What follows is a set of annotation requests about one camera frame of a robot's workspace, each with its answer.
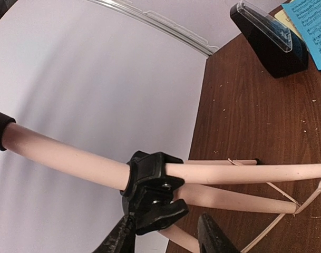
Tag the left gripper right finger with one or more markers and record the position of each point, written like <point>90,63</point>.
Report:
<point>211,238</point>

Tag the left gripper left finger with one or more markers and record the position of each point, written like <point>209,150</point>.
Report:
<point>121,239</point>

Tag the pink music stand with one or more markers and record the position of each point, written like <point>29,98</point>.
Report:
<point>157,188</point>

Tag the black metronome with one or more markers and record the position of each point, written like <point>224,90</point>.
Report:
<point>274,60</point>

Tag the clear metronome cover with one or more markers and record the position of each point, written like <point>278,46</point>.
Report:
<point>252,17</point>

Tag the yellow sheet music page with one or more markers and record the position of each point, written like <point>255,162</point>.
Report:
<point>285,19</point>

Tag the blue sheet music page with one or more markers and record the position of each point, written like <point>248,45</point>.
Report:
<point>311,29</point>

